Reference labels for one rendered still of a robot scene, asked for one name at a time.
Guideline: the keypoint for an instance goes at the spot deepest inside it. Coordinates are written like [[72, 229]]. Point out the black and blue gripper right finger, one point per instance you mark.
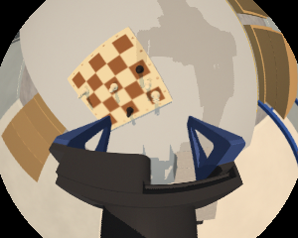
[[227, 146]]

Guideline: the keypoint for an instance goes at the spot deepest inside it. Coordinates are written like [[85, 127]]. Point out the brown and cream chessboard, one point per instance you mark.
[[115, 61]]

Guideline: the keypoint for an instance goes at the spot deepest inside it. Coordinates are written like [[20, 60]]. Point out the black chess pawn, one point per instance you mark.
[[139, 68], [129, 111]]

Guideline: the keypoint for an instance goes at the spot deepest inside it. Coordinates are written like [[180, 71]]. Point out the white pawn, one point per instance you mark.
[[113, 87], [146, 84]]

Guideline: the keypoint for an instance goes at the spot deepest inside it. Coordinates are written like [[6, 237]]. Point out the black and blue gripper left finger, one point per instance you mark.
[[77, 138]]

